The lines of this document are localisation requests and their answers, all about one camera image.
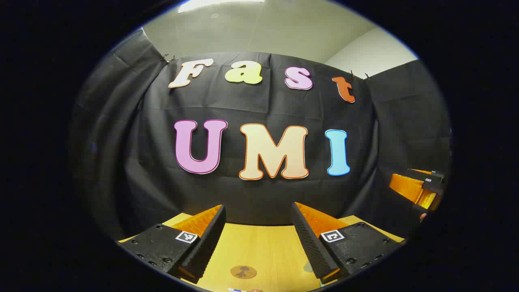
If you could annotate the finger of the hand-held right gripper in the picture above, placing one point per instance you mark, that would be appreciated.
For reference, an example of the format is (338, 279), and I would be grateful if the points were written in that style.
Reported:
(407, 187)
(436, 177)

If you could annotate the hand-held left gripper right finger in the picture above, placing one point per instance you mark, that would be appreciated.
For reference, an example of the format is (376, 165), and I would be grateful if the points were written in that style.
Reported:
(310, 243)

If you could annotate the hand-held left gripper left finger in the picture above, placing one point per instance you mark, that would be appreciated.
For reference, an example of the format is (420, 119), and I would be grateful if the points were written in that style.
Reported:
(206, 243)

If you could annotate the white toothpaste tube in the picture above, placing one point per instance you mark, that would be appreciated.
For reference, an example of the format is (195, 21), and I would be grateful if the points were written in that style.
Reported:
(237, 290)

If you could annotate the wooden desktop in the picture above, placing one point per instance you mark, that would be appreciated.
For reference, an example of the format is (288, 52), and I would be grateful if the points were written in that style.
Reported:
(259, 247)

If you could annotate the black backdrop cloth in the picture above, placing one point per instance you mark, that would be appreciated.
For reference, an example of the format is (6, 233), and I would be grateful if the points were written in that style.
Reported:
(259, 105)

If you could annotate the ceiling light panel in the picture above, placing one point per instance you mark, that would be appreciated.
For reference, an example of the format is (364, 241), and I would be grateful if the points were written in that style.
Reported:
(219, 4)

